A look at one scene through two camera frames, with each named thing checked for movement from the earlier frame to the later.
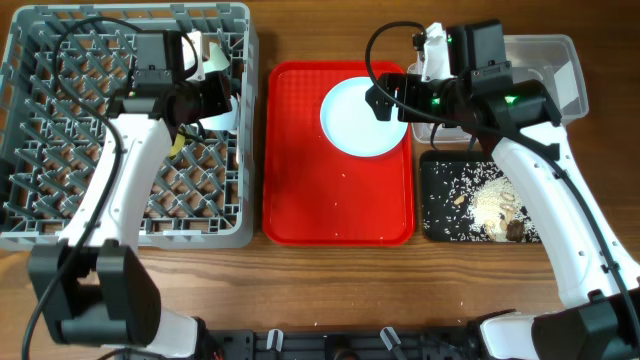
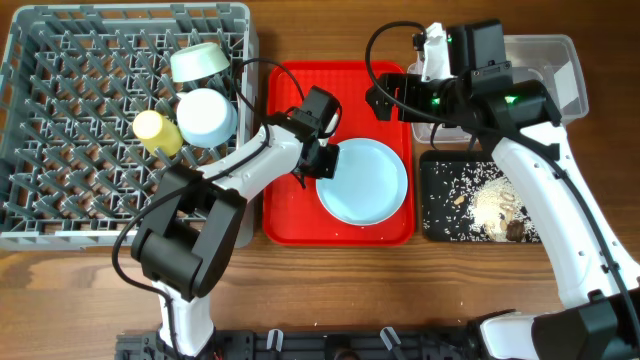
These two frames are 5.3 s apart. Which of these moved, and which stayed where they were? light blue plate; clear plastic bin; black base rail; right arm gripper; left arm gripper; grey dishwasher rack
Moved: left arm gripper; light blue plate
Stayed: black base rail; grey dishwasher rack; right arm gripper; clear plastic bin
